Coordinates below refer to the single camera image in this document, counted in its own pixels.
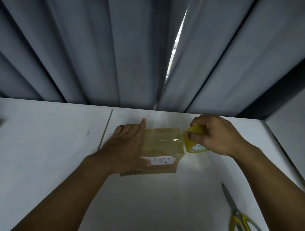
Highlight person's right forearm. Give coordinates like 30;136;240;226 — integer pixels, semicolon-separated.
230;142;305;231

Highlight yellow packing tape roll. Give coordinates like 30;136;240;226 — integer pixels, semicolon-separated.
183;125;211;154

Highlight person's left forearm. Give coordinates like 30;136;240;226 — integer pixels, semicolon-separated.
11;153;115;231

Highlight brown cardboard box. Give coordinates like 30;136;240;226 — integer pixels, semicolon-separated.
120;128;186;177

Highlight white label sticker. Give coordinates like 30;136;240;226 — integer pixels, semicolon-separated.
145;156;176;165

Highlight person's left hand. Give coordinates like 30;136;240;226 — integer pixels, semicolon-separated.
89;118;152;175

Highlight grey curtain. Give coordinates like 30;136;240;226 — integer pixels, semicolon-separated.
0;0;305;119

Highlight person's right hand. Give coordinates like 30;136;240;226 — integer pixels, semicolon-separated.
184;115;251;157

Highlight yellow-handled scissors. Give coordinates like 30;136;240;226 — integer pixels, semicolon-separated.
222;182;262;231

